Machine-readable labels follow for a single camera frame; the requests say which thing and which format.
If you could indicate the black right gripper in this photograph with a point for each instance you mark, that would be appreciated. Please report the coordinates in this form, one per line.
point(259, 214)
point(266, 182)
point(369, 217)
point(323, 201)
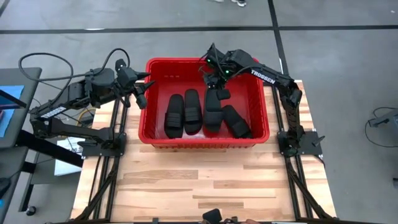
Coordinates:
point(217, 67)

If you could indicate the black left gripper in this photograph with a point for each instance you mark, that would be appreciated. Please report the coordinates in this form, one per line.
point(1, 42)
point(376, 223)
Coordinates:
point(127, 79)

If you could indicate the black slide sandal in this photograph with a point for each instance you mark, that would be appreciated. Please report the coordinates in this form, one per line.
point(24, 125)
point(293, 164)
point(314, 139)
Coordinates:
point(213, 115)
point(174, 118)
point(239, 124)
point(192, 112)

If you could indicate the red plastic bin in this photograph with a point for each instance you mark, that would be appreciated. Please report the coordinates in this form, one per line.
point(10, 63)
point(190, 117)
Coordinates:
point(258, 93)

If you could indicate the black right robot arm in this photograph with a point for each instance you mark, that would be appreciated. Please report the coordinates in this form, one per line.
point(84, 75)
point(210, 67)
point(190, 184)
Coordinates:
point(273, 79)

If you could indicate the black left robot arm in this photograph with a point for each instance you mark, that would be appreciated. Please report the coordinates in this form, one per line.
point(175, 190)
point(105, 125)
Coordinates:
point(77, 93)

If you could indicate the person's shoe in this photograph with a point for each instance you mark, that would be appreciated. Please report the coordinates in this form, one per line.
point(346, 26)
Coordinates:
point(239, 2)

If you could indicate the grey desk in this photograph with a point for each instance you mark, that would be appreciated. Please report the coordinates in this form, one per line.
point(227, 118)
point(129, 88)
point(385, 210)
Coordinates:
point(31, 93)
point(9, 168)

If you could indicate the white box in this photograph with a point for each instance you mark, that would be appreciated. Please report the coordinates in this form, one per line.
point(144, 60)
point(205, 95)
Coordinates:
point(66, 166)

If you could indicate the black rounded object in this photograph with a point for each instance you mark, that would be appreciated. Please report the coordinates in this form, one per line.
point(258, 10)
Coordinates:
point(212, 216)

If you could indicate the small black table clamp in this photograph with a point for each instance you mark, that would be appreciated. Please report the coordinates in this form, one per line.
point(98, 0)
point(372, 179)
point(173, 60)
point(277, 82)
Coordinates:
point(234, 220)
point(154, 220)

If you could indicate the blue display screen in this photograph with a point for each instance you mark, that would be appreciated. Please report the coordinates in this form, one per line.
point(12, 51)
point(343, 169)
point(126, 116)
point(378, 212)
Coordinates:
point(9, 124)

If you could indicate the person's hand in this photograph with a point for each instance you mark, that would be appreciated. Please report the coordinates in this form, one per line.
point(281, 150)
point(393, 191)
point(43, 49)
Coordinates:
point(249, 221)

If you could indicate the black caster wheel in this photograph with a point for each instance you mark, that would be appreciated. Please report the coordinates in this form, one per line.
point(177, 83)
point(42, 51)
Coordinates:
point(30, 211)

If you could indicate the dark floor stand base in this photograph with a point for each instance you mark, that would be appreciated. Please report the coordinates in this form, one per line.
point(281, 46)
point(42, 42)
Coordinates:
point(387, 118)

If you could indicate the black aluminium rig frame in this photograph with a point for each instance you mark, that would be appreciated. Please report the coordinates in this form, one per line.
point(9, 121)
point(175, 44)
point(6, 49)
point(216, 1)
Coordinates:
point(130, 84)

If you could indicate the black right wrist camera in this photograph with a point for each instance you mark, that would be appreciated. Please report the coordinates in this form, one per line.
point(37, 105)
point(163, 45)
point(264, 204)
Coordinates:
point(223, 94)

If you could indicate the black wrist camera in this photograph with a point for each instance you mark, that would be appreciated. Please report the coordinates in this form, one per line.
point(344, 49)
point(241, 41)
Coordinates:
point(223, 94)
point(141, 101)

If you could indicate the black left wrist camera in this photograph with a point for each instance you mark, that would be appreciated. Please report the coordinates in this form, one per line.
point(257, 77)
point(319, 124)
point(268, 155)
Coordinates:
point(141, 101)

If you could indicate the black desk frame beam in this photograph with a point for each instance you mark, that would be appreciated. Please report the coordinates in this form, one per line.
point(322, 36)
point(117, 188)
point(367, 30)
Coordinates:
point(49, 148)

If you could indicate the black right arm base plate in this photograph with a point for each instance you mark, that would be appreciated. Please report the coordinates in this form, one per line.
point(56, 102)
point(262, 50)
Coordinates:
point(311, 146)

